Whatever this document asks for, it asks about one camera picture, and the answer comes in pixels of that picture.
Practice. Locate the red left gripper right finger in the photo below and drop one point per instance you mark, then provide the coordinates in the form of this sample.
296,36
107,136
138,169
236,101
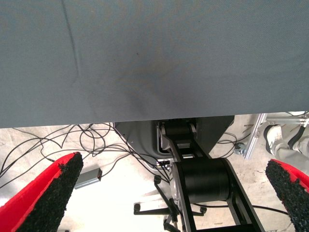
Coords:
293,191

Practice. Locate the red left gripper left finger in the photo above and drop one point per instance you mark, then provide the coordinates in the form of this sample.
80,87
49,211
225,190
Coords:
41,200

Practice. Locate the small grey metal box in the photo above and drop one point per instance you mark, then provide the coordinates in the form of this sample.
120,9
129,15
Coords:
88,178

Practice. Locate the white person shoe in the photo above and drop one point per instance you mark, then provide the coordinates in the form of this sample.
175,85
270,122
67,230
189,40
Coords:
272,137

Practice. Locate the black wheeled stand base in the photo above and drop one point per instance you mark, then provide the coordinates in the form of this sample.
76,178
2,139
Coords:
149,211

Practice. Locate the dark grey table cloth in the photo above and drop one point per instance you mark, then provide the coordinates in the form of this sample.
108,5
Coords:
154,60

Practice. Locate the aluminium profile frame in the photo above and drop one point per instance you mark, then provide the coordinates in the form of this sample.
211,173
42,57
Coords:
253,137

